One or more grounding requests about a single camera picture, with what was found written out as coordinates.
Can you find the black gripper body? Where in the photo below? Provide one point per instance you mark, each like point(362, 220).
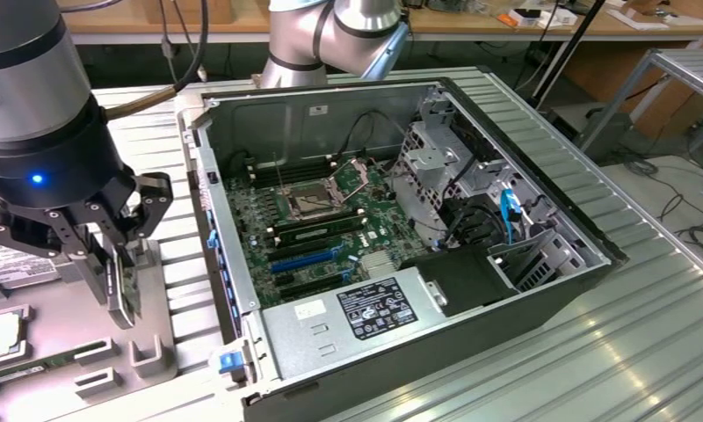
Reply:
point(47, 167)

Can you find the graphics card with fan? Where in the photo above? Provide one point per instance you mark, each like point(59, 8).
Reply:
point(125, 299)

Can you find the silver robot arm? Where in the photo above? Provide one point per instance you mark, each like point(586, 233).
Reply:
point(29, 88)

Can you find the hard disk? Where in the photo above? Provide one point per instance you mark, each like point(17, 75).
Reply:
point(12, 272)

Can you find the grey parts rack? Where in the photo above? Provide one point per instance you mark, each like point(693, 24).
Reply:
point(59, 321)

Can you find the thin locking lever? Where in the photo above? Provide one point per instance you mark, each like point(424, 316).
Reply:
point(278, 176)

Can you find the CPU socket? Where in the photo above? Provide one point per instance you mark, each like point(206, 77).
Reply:
point(308, 204)

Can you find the black expansion slot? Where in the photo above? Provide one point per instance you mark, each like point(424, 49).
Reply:
point(316, 288)
point(308, 278)
point(298, 253)

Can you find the silver socket cover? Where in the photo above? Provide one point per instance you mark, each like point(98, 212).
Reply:
point(352, 176)

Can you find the blue case latch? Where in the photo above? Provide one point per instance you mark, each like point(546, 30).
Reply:
point(228, 361)

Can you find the green motherboard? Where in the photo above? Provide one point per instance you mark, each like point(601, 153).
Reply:
point(386, 220)

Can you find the small silver heatsink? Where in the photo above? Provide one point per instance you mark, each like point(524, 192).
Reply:
point(380, 261)

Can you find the silver power supply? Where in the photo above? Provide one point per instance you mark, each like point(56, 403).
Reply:
point(305, 343)

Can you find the large cardboard box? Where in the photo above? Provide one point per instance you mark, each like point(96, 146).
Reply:
point(234, 11)

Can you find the silver drive cage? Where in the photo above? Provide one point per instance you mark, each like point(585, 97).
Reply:
point(428, 160)

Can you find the black fan shroud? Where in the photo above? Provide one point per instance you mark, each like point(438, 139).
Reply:
point(462, 281)

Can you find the black PC case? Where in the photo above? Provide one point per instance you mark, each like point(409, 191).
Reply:
point(504, 334)

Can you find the silver disk bay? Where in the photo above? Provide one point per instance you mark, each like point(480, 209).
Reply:
point(548, 259)

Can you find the wooden desk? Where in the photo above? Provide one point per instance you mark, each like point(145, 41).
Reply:
point(481, 26)

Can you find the orange box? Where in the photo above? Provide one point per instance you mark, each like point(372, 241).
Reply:
point(509, 18)

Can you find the black and white box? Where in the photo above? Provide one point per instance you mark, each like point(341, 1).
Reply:
point(533, 15)

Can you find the black pole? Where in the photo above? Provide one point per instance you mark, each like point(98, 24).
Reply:
point(570, 46)

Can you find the small white box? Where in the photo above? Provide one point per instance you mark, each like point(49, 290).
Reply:
point(565, 18)

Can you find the brown cardboard box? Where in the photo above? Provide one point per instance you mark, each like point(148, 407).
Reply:
point(650, 4)

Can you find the metal slat frame table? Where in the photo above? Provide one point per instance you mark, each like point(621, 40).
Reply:
point(691, 66)

